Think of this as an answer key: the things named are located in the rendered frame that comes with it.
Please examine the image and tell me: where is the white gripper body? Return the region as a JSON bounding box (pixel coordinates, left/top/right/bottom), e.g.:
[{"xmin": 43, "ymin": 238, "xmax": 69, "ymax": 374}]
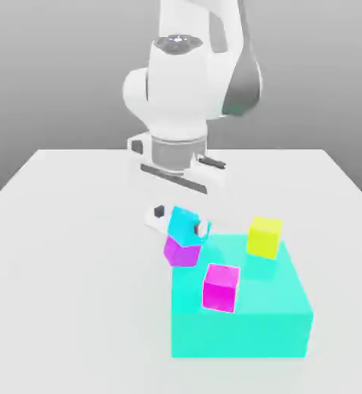
[{"xmin": 130, "ymin": 152, "xmax": 228, "ymax": 214}]

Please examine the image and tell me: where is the small cyan cube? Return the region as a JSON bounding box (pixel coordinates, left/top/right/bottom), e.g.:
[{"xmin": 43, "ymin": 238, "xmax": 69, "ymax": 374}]
[{"xmin": 167, "ymin": 205, "xmax": 213, "ymax": 249}]

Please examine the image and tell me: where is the small purple cube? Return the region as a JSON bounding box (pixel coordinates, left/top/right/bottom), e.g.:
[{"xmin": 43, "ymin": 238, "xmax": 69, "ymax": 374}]
[{"xmin": 163, "ymin": 235, "xmax": 202, "ymax": 269}]

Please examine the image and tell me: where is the small magenta cube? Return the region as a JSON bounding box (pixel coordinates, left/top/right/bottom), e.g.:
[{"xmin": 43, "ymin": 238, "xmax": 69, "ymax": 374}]
[{"xmin": 201, "ymin": 263, "xmax": 241, "ymax": 315}]

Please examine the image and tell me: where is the small yellow cube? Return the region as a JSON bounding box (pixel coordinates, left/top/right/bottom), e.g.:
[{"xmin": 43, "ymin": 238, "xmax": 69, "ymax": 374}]
[{"xmin": 246, "ymin": 215, "xmax": 285, "ymax": 261}]

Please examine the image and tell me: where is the large turquoise box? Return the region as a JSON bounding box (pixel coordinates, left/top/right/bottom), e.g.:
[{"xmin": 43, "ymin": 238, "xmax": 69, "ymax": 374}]
[{"xmin": 170, "ymin": 232, "xmax": 314, "ymax": 359}]

